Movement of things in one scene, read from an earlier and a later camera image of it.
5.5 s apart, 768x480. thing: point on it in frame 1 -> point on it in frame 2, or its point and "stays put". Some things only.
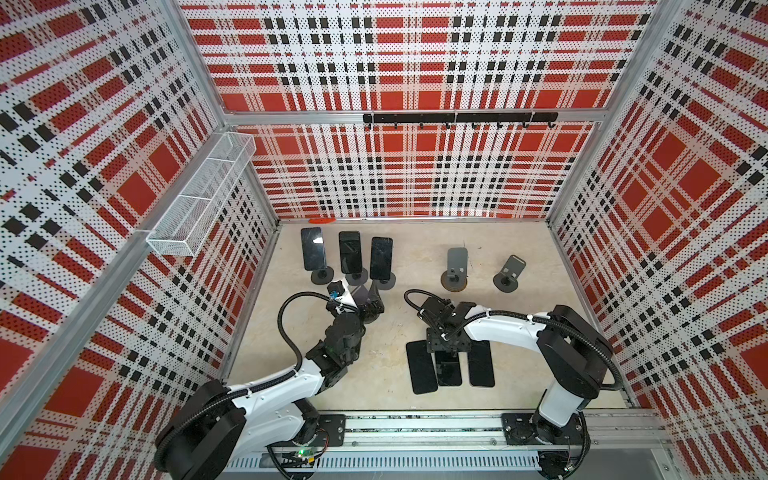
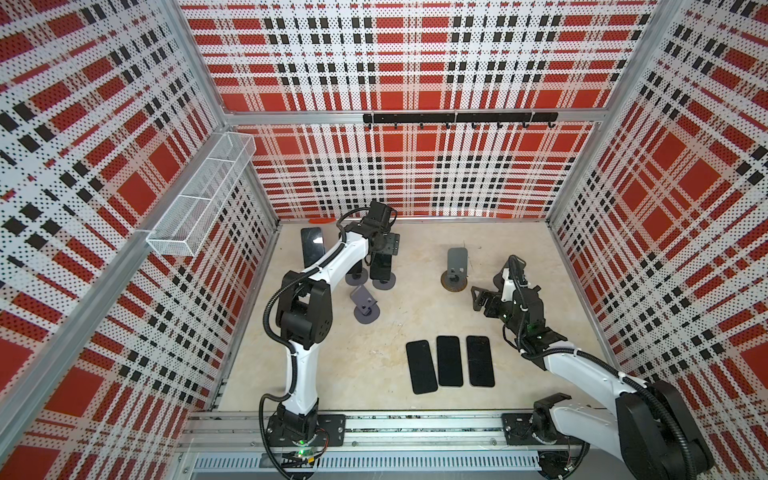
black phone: (481, 369) stays put
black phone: (448, 368) stays put
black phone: (313, 248) stays put
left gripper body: (364, 313) -> (388, 244)
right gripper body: (437, 342) -> (498, 309)
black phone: (421, 368) stays put
